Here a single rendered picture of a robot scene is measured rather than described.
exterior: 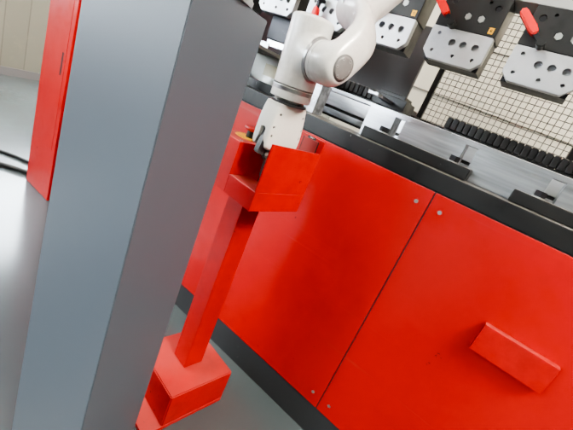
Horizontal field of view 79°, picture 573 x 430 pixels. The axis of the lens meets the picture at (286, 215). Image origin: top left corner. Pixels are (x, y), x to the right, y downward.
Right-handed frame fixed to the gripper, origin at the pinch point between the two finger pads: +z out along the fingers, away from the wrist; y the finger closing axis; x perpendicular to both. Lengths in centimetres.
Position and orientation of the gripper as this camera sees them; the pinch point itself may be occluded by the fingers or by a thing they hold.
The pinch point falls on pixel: (268, 170)
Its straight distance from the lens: 78.9
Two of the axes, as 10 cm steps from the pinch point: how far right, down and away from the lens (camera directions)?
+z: -3.0, 8.7, 3.8
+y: -6.9, 0.8, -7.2
